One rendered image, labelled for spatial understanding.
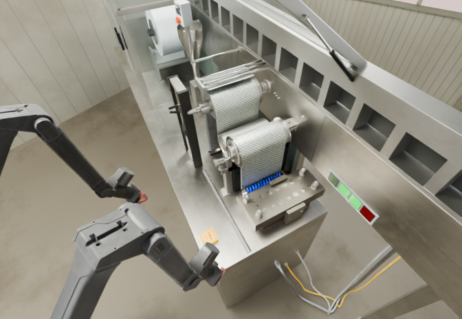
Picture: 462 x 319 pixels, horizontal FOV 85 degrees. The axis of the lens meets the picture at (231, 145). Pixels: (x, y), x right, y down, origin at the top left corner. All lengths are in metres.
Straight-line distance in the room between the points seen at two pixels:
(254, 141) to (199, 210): 0.50
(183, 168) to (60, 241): 1.51
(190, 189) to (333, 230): 1.40
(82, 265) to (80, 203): 2.37
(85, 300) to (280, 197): 0.92
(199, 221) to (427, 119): 1.02
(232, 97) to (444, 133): 0.78
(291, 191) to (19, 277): 2.25
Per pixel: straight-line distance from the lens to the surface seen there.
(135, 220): 0.50
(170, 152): 1.65
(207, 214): 1.35
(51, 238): 2.80
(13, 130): 0.86
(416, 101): 0.85
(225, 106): 1.17
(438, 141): 0.83
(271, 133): 1.12
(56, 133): 0.87
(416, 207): 0.97
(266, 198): 1.24
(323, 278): 2.24
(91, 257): 0.47
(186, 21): 1.31
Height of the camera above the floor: 2.09
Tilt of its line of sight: 47 degrees down
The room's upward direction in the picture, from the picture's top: 3 degrees counter-clockwise
